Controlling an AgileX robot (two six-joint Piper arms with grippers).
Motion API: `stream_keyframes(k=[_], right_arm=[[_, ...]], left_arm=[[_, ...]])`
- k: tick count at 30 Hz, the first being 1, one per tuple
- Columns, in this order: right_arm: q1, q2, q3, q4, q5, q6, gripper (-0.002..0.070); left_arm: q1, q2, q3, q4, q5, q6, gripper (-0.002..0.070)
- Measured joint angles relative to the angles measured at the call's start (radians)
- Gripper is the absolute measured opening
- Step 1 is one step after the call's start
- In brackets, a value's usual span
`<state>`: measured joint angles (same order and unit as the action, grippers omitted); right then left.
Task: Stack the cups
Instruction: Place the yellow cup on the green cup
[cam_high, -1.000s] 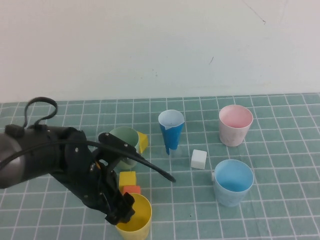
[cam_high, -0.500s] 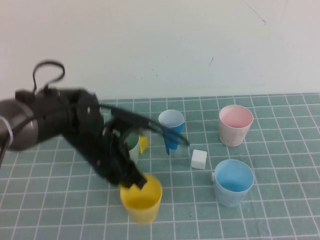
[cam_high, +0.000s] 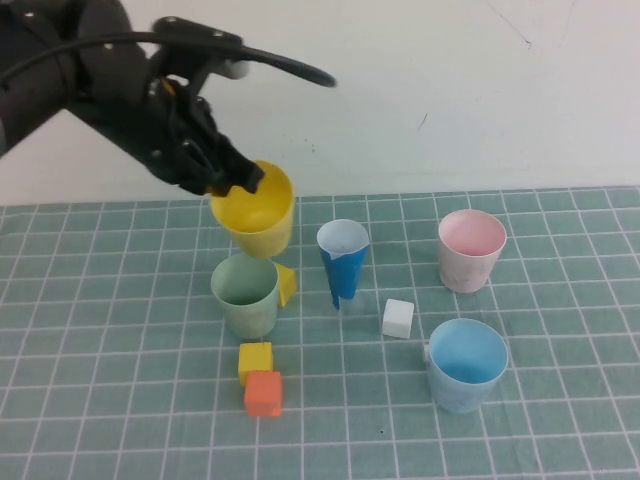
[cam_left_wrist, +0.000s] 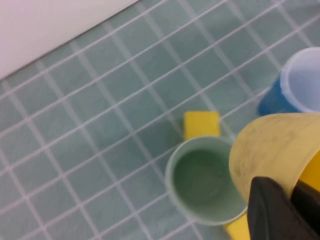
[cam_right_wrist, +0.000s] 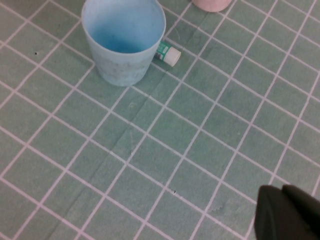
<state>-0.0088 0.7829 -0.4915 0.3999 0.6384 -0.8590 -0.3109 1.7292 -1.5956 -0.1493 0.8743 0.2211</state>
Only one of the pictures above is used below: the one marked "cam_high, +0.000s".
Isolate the pink plastic cup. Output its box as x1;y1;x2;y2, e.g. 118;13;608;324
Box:
437;209;507;295

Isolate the light blue plastic cup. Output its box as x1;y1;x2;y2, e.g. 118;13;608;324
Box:
427;318;509;415

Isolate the pale green plastic cup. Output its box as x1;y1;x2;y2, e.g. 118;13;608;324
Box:
210;252;280;339

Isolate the blue paper cone cup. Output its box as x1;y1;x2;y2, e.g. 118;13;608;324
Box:
316;218;371;311

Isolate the yellow foam wedge block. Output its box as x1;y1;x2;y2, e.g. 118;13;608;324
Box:
273;262;299;307

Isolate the green grid tablecloth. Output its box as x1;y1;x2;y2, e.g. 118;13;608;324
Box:
0;187;640;480

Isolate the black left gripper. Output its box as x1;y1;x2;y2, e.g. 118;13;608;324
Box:
69;74;266;199

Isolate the white foam cube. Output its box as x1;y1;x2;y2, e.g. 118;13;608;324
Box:
381;298;416;339

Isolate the yellow foam cube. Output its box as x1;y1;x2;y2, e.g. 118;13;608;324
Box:
238;341;274;387

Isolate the yellow plastic cup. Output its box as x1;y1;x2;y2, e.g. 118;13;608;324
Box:
208;159;297;260

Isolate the orange foam cube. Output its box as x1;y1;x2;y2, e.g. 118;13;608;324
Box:
243;370;284;419

